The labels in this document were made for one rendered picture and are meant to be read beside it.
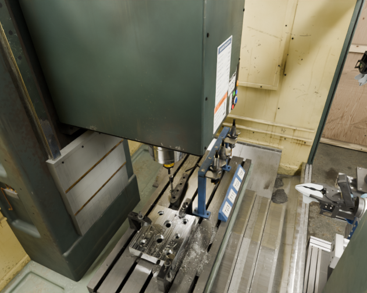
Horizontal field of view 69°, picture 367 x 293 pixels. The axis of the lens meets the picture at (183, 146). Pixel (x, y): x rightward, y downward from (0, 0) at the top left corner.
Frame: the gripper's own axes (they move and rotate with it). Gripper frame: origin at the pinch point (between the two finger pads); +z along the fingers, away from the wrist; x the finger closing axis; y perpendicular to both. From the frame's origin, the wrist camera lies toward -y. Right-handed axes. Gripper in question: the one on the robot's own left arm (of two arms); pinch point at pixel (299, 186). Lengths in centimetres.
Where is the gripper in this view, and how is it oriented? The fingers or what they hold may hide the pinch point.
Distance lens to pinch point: 107.6
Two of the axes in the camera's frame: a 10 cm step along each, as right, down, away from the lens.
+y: 0.0, 8.1, 5.9
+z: -9.2, -2.4, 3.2
